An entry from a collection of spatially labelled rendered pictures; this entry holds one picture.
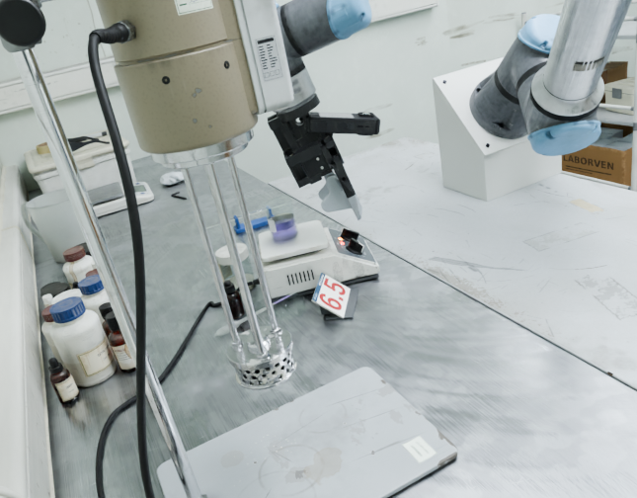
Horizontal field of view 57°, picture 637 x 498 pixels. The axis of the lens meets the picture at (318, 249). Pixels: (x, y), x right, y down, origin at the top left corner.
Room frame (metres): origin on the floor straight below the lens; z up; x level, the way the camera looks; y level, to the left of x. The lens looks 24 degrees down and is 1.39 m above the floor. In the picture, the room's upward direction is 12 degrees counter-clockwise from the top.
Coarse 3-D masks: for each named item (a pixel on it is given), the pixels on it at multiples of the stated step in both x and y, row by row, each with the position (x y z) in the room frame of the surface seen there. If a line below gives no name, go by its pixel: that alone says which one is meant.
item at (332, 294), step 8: (328, 280) 0.88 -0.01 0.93; (328, 288) 0.86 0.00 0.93; (336, 288) 0.87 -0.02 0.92; (344, 288) 0.88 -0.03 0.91; (320, 296) 0.82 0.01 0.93; (328, 296) 0.83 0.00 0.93; (336, 296) 0.84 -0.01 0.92; (344, 296) 0.85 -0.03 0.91; (328, 304) 0.81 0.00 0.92; (336, 304) 0.82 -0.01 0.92
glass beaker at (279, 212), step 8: (264, 200) 0.97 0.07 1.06; (272, 200) 0.99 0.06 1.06; (280, 200) 0.99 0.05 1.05; (288, 200) 0.98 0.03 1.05; (272, 208) 0.94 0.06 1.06; (280, 208) 0.94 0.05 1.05; (288, 208) 0.95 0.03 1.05; (272, 216) 0.94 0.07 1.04; (280, 216) 0.94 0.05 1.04; (288, 216) 0.94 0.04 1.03; (272, 224) 0.95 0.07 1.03; (280, 224) 0.94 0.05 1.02; (288, 224) 0.94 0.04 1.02; (296, 224) 0.96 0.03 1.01; (272, 232) 0.95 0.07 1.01; (280, 232) 0.94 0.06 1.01; (288, 232) 0.94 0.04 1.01; (296, 232) 0.95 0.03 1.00; (280, 240) 0.94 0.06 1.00; (288, 240) 0.94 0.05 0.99
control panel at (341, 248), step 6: (330, 228) 1.02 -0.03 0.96; (336, 234) 1.00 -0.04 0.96; (336, 240) 0.96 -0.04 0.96; (342, 240) 0.97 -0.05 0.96; (360, 240) 1.00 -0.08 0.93; (336, 246) 0.93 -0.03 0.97; (342, 246) 0.94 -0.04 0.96; (366, 246) 0.98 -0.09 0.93; (342, 252) 0.91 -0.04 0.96; (348, 252) 0.92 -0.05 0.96; (366, 252) 0.95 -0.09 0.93; (360, 258) 0.91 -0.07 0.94; (366, 258) 0.92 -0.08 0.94; (372, 258) 0.92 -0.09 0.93
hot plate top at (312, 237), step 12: (300, 228) 0.99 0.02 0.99; (312, 228) 0.98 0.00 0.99; (264, 240) 0.97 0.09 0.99; (300, 240) 0.94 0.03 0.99; (312, 240) 0.93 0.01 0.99; (324, 240) 0.92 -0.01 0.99; (264, 252) 0.92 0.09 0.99; (276, 252) 0.91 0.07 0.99; (288, 252) 0.90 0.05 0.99; (300, 252) 0.90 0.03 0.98
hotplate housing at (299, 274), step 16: (304, 256) 0.91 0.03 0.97; (320, 256) 0.90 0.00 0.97; (336, 256) 0.90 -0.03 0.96; (352, 256) 0.91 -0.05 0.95; (272, 272) 0.89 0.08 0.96; (288, 272) 0.89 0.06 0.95; (304, 272) 0.89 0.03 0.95; (320, 272) 0.90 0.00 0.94; (336, 272) 0.90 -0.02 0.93; (352, 272) 0.90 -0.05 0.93; (368, 272) 0.90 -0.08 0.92; (272, 288) 0.89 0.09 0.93; (288, 288) 0.89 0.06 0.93; (304, 288) 0.89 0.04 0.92
